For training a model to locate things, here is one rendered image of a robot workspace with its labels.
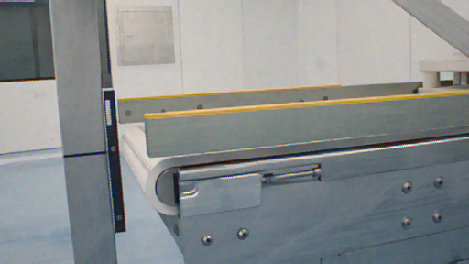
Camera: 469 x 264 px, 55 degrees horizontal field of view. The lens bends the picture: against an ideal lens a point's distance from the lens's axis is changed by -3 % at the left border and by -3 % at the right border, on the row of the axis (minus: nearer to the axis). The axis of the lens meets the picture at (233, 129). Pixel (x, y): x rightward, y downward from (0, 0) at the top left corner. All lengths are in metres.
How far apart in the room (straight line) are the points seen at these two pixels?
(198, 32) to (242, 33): 0.60
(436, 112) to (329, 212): 0.15
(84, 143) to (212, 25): 5.26
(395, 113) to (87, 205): 0.42
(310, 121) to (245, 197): 0.09
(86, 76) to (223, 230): 0.33
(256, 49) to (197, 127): 5.74
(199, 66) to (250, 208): 5.38
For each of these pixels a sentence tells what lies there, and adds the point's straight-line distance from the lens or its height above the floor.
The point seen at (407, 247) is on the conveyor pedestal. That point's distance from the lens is 0.56.
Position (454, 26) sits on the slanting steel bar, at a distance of 0.44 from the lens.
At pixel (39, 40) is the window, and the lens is 5.40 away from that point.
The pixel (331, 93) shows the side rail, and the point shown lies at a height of 0.83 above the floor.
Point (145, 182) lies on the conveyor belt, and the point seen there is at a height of 0.78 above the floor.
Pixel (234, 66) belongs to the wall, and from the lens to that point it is 5.95.
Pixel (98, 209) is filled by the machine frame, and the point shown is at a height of 0.69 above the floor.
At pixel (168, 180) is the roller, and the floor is 0.79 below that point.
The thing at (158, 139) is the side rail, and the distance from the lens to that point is 0.37.
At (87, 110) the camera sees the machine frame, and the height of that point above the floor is 0.83.
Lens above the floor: 0.88
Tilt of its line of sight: 8 degrees down
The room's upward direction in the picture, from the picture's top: 3 degrees counter-clockwise
